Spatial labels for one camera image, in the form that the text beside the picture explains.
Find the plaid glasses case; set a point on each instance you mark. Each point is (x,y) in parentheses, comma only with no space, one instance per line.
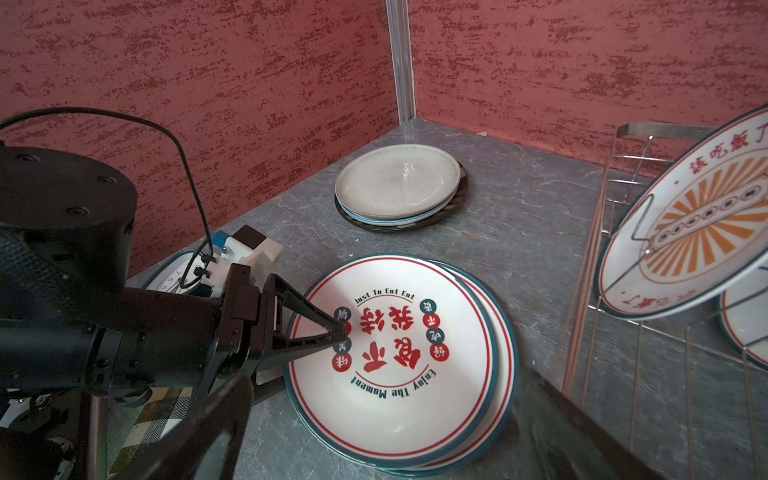
(166,408)

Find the orange striped plate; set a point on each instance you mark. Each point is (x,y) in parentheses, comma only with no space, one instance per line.
(696,230)
(743,316)

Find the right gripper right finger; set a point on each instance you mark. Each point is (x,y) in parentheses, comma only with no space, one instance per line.
(561,442)

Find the green alarm clock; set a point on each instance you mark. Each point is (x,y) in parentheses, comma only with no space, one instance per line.
(181,274)

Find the red patterned plate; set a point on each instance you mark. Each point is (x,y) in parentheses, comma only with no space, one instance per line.
(416,369)

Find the wire dish rack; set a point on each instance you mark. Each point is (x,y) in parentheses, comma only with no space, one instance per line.
(673,392)

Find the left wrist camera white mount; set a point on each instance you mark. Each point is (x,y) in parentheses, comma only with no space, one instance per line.
(247,247)

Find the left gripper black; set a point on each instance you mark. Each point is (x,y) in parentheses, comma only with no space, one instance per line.
(250,334)

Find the plain cream white plate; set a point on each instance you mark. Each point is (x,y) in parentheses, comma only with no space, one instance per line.
(397,181)

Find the left corner aluminium post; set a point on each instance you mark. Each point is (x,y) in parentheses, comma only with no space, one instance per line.
(402,60)

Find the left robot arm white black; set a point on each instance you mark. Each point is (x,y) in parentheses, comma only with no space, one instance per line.
(73,332)

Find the dark striped rim plate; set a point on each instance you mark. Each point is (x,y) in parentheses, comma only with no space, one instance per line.
(420,221)

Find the orange striped front plate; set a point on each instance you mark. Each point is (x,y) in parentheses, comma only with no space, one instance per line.
(696,230)

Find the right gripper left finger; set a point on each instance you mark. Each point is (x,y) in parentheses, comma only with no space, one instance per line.
(206,444)

